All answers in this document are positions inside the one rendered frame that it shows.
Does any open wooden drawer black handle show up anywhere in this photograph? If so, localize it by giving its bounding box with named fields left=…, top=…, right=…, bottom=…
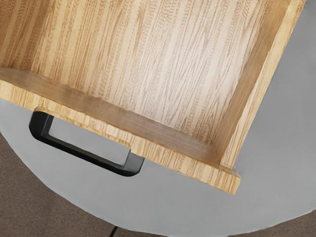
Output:
left=0, top=0, right=308, bottom=196

